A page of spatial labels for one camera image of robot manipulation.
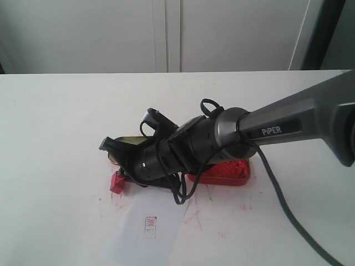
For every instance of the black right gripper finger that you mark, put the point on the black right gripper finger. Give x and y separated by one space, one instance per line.
119 150

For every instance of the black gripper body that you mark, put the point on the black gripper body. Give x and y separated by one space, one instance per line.
158 160

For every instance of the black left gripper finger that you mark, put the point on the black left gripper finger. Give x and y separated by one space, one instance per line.
122 175

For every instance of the red rubber stamp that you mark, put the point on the red rubber stamp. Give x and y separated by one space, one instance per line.
117 183

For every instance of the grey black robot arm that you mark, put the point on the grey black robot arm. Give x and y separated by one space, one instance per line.
324 111

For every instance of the red ink tin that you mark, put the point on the red ink tin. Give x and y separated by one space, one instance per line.
233 173

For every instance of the gold tin lid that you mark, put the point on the gold tin lid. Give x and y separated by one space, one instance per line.
133 140

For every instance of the white paper sheet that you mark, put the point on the white paper sheet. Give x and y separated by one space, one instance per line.
147 232

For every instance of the white cabinet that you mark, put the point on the white cabinet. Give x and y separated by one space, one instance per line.
155 36

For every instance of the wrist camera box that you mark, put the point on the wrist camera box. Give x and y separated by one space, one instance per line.
161 125

